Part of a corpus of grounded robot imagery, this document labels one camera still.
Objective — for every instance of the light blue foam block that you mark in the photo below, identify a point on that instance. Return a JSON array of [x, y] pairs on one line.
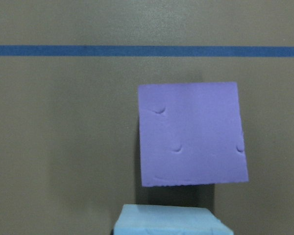
[[168, 220]]

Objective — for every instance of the purple foam block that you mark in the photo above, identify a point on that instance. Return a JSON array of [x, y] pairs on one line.
[[191, 134]]

